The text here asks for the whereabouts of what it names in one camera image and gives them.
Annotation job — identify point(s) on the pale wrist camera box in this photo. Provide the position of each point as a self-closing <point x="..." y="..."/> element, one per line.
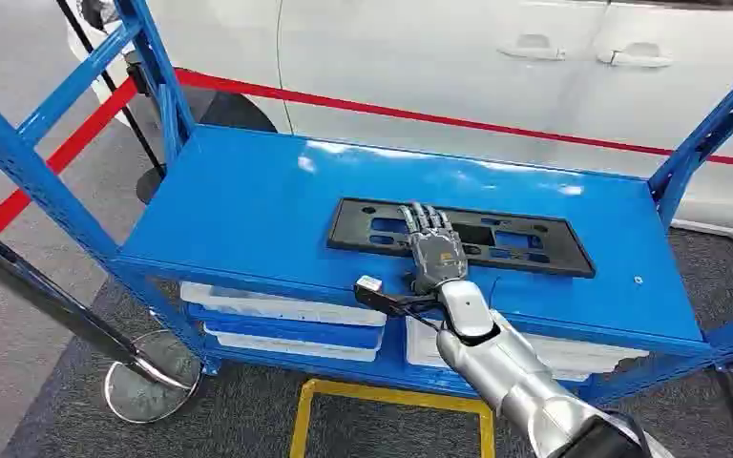
<point x="369" y="284"/>

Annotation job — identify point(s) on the yellow floor tape square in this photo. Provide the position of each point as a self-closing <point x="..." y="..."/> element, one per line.
<point x="300" y="423"/>

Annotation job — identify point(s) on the short red barrier belt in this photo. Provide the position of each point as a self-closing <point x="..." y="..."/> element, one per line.
<point x="63" y="151"/>

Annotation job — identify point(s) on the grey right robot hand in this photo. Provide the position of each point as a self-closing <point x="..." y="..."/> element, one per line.
<point x="437" y="253"/>

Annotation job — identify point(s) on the black barrier post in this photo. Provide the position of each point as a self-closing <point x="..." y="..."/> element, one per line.
<point x="127" y="114"/>

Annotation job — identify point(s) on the white car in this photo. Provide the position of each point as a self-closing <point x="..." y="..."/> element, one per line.
<point x="442" y="57"/>

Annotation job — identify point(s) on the long red barrier belt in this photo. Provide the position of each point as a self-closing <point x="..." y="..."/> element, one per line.
<point x="404" y="114"/>

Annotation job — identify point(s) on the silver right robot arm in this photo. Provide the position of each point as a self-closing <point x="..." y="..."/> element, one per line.
<point x="512" y="373"/>

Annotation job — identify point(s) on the blue metal shelf rack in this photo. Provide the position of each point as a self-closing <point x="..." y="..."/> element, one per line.
<point x="246" y="208"/>

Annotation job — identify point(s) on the shallow white plastic bin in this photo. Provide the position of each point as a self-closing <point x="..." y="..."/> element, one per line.
<point x="278" y="306"/>
<point x="290" y="346"/>

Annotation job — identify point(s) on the wide white plastic bin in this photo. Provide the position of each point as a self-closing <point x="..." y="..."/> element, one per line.
<point x="584" y="357"/>

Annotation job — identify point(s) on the black plastic plate frame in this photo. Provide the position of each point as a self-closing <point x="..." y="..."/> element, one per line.
<point x="550" y="256"/>

